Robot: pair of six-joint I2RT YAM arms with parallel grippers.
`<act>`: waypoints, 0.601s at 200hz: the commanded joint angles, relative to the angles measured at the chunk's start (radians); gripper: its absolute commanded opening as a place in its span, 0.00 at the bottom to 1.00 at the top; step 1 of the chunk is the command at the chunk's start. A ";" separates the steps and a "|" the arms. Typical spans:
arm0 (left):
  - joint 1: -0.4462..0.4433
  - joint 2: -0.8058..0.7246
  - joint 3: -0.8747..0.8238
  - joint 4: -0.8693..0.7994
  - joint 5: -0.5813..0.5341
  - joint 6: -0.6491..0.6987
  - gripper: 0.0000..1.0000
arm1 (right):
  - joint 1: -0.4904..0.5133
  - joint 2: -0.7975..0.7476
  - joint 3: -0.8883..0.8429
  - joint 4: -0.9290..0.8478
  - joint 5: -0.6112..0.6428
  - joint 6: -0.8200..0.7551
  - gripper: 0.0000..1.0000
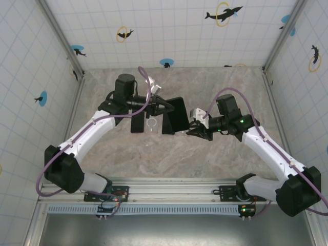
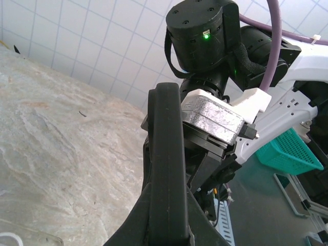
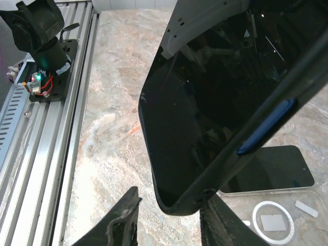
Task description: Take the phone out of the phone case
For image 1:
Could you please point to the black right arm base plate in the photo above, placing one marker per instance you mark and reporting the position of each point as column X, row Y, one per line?
column 225, row 191

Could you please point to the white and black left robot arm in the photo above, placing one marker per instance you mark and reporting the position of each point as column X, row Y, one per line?
column 89, row 130

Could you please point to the aluminium corner post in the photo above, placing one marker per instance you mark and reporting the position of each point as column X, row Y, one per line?
column 61, row 36
column 285, row 36

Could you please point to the aluminium frame leg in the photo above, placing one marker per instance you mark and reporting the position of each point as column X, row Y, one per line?
column 314, row 225
column 36, row 225

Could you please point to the grey metal sheet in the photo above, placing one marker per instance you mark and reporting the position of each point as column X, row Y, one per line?
column 174, row 230

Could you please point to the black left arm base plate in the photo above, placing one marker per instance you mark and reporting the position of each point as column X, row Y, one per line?
column 88, row 197

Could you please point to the aluminium side rail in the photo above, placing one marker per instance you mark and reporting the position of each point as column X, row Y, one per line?
column 74, row 107
column 277, row 115

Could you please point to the small circuit board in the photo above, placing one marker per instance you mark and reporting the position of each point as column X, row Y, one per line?
column 247, row 210
column 107, row 209

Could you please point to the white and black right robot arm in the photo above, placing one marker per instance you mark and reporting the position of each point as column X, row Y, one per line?
column 269, row 151

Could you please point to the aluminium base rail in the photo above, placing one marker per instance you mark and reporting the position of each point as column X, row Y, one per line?
column 174, row 191

